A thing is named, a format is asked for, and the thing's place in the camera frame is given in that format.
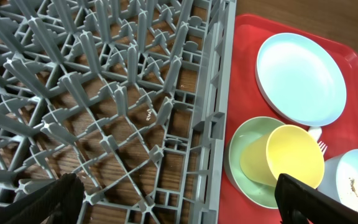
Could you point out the white plastic fork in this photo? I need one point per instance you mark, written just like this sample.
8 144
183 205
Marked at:
322 146

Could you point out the red plastic serving tray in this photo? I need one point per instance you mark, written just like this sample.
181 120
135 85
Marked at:
246 101

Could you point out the green plastic saucer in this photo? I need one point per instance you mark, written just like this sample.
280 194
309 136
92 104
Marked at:
245 134

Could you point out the light blue round plate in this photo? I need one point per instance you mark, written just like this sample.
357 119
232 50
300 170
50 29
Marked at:
300 80

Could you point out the grey plastic dishwasher rack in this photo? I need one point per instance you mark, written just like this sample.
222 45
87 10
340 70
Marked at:
131 96

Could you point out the light blue plastic bowl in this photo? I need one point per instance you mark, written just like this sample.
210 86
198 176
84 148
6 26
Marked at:
338 171

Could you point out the white plastic spoon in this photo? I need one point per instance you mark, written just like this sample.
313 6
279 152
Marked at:
315 132

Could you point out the yellow plastic cup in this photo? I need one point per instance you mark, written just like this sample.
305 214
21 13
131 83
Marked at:
288 149

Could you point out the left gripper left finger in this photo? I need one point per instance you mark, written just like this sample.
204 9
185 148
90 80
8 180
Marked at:
58 202

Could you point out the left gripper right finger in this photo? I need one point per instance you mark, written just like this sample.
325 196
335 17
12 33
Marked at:
300 203

